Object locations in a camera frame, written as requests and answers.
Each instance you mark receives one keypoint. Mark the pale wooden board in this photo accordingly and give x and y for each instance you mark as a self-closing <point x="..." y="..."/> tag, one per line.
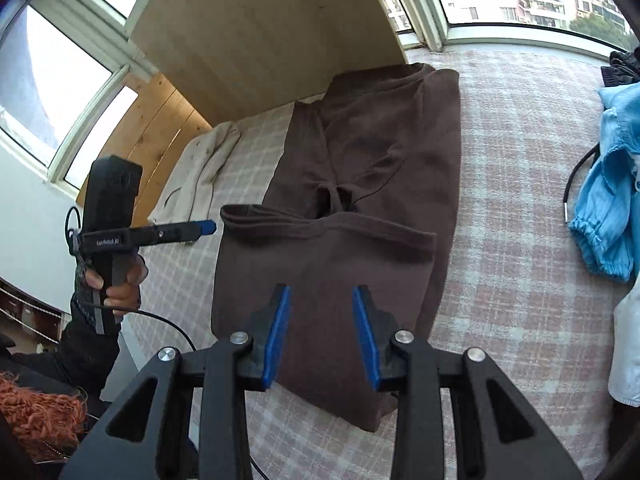
<point x="260" y="35"/>

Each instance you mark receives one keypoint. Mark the pine wood panel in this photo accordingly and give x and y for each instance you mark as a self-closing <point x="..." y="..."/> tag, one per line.
<point x="155" y="120"/>

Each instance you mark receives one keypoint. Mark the white window frame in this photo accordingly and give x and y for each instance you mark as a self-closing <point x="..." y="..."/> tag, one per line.
<point x="100" y="25"/>

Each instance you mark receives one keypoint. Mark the light blue garment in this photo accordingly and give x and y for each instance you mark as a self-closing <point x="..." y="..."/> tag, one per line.
<point x="610" y="200"/>

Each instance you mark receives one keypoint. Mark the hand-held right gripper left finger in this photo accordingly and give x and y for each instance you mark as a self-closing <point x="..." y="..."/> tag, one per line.
<point x="277" y="340"/>

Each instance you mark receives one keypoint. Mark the person's left hand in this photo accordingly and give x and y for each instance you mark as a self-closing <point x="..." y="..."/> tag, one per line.
<point x="127" y="290"/>

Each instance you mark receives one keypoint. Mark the brown fleece garment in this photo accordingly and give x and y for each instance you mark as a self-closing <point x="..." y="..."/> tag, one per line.
<point x="375" y="185"/>

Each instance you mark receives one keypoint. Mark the orange fuzzy garment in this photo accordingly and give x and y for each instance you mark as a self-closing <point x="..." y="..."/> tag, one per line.
<point x="40" y="415"/>

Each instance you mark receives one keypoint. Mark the white garment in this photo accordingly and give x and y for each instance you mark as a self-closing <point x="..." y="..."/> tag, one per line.
<point x="627" y="350"/>

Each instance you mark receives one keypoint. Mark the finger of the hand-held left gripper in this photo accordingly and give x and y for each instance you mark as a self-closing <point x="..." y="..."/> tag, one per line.
<point x="205" y="227"/>

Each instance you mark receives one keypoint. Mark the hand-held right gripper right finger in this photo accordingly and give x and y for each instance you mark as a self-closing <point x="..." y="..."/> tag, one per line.
<point x="365" y="340"/>

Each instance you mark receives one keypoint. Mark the cream knit cardigan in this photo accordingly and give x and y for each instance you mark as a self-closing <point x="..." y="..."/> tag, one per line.
<point x="205" y="165"/>

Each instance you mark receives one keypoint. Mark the person's left forearm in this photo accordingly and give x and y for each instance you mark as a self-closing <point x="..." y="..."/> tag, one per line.
<point x="85" y="355"/>

